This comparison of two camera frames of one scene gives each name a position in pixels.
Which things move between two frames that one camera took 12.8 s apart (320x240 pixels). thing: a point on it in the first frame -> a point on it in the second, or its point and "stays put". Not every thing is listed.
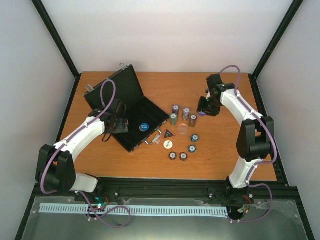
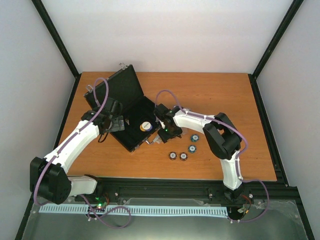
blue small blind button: x=144 y=127 stays put
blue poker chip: x=194 y=138 stays put
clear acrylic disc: x=183 y=128 stays put
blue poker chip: x=192 y=149 stays put
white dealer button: x=168 y=144 -> x=146 y=125
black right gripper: x=211 y=113 -> x=165 y=137
